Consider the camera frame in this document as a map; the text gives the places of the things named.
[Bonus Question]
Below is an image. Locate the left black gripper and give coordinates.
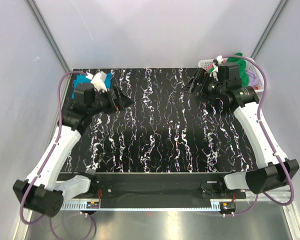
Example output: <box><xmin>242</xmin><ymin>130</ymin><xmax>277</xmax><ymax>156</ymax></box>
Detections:
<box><xmin>87</xmin><ymin>84</ymin><xmax>134</xmax><ymax>117</ymax></box>

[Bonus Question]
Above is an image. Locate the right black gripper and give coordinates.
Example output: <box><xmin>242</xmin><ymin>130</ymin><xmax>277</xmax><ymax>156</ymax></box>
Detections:
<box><xmin>180</xmin><ymin>68</ymin><xmax>226</xmax><ymax>106</ymax></box>

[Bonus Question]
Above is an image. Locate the blue t shirt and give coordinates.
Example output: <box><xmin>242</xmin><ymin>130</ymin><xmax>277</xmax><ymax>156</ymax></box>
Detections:
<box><xmin>73</xmin><ymin>73</ymin><xmax>113</xmax><ymax>90</ymax></box>

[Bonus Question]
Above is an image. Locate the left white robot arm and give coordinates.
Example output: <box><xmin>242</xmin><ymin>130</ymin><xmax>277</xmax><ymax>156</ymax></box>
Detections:
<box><xmin>12</xmin><ymin>82</ymin><xmax>135</xmax><ymax>224</ymax></box>

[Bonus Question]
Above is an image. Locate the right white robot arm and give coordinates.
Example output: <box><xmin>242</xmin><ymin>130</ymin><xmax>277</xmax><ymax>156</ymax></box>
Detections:
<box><xmin>182</xmin><ymin>62</ymin><xmax>300</xmax><ymax>199</ymax></box>

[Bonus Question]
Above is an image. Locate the pink t shirt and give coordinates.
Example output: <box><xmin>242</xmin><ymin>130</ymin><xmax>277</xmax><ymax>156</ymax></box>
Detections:
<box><xmin>206</xmin><ymin>64</ymin><xmax>216</xmax><ymax>73</ymax></box>

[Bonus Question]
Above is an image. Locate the green t shirt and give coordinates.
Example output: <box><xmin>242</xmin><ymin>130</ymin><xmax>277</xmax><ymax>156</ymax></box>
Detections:
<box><xmin>226</xmin><ymin>57</ymin><xmax>250</xmax><ymax>87</ymax></box>

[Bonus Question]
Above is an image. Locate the lilac t shirt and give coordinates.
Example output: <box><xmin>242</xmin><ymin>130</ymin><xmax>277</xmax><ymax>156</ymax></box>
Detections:
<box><xmin>245</xmin><ymin>69</ymin><xmax>259</xmax><ymax>88</ymax></box>

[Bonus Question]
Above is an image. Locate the white plastic laundry basket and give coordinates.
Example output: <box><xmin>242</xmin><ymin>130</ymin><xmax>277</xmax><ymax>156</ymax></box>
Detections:
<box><xmin>198</xmin><ymin>52</ymin><xmax>264</xmax><ymax>93</ymax></box>

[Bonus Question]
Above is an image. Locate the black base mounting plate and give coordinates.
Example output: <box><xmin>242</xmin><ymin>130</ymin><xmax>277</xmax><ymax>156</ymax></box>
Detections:
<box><xmin>75</xmin><ymin>172</ymin><xmax>246</xmax><ymax>210</ymax></box>

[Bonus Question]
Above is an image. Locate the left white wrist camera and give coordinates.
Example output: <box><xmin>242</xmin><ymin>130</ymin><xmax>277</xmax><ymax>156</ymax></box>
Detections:
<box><xmin>85</xmin><ymin>71</ymin><xmax>108</xmax><ymax>93</ymax></box>

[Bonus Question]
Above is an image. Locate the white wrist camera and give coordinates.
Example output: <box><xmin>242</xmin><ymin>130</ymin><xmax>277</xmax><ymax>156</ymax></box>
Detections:
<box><xmin>210</xmin><ymin>55</ymin><xmax>226</xmax><ymax>80</ymax></box>
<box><xmin>85</xmin><ymin>71</ymin><xmax>108</xmax><ymax>93</ymax></box>

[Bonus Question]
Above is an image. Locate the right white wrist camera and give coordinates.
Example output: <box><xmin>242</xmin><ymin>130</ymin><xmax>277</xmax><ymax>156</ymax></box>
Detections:
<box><xmin>210</xmin><ymin>55</ymin><xmax>226</xmax><ymax>80</ymax></box>

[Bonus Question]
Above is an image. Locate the right aluminium frame post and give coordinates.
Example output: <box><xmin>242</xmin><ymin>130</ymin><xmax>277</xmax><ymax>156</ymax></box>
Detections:
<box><xmin>250</xmin><ymin>0</ymin><xmax>290</xmax><ymax>59</ymax></box>

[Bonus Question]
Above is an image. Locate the aluminium frame post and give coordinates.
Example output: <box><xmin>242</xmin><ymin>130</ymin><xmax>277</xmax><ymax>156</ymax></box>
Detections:
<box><xmin>250</xmin><ymin>0</ymin><xmax>290</xmax><ymax>59</ymax></box>
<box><xmin>24</xmin><ymin>0</ymin><xmax>72</xmax><ymax>73</ymax></box>

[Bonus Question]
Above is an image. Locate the aluminium rail bar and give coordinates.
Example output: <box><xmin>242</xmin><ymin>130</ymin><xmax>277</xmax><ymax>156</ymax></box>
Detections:
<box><xmin>62</xmin><ymin>181</ymin><xmax>295</xmax><ymax>203</ymax></box>

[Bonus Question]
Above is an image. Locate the left aluminium frame post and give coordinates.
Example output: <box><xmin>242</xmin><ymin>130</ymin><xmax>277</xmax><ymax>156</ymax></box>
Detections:
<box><xmin>24</xmin><ymin>0</ymin><xmax>72</xmax><ymax>73</ymax></box>

